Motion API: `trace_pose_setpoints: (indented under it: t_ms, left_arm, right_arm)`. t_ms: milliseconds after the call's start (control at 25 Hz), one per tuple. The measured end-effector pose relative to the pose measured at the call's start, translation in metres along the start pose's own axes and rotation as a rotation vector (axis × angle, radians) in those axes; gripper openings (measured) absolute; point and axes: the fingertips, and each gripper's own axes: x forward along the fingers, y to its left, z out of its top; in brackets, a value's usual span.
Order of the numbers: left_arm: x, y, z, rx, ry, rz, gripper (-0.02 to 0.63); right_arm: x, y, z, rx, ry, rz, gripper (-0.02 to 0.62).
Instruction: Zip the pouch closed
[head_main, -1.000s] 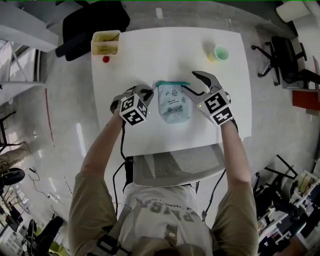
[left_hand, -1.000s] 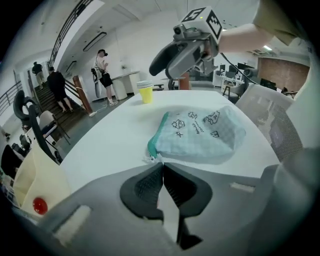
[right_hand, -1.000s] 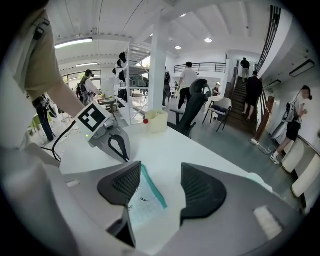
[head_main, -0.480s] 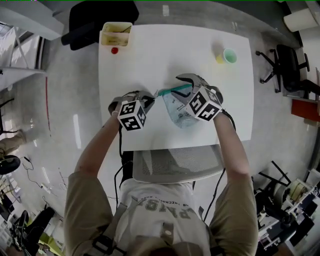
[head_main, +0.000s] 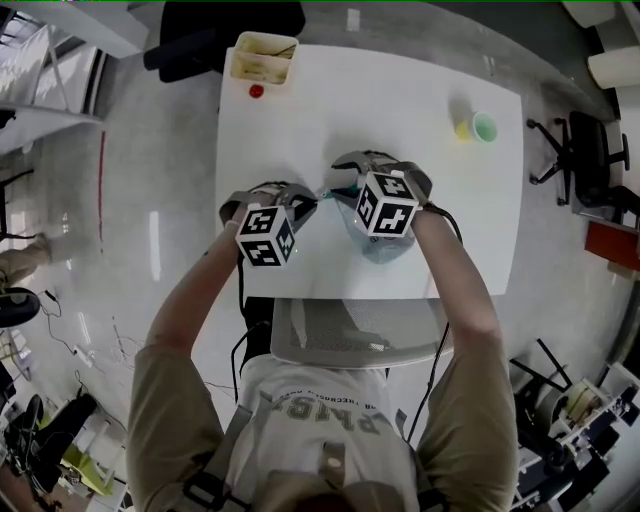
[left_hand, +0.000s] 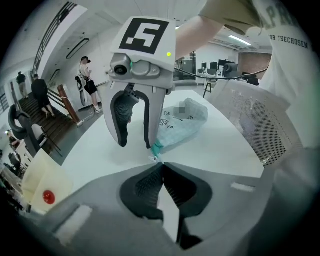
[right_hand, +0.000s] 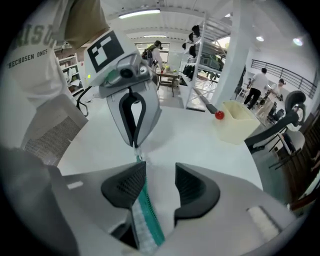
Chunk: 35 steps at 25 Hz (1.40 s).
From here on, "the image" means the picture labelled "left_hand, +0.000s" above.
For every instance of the cream box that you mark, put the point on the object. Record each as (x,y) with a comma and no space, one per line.
(42,172)

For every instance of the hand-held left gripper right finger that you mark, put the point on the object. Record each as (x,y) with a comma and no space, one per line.
(225,200)

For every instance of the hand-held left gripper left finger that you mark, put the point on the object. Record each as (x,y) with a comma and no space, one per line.
(100,215)

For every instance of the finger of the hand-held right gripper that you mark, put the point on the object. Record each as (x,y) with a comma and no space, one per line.
(153,110)
(108,110)

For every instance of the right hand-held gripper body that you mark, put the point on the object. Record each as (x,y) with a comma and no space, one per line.
(145,67)

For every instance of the dark wooden staircase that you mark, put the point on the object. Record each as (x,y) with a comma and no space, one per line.
(55,127)

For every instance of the teal checked clear pouch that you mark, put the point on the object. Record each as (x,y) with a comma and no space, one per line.
(185,122)

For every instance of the long ceiling light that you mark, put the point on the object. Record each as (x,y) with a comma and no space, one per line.
(239,40)

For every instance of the wooden stair post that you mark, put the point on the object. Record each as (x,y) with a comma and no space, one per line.
(67,102)

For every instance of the person's white shirt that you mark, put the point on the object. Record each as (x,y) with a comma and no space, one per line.
(287,75)

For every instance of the black office chair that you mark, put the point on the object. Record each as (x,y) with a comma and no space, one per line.
(25,127)

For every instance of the black stool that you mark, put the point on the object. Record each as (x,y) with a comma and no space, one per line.
(209,86)

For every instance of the dark cabinet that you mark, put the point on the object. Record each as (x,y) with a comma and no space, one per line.
(188,65)

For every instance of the black oval ceiling lamp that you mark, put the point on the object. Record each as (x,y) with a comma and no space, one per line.
(75,50)

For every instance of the red round button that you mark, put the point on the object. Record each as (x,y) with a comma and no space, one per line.
(48,197)

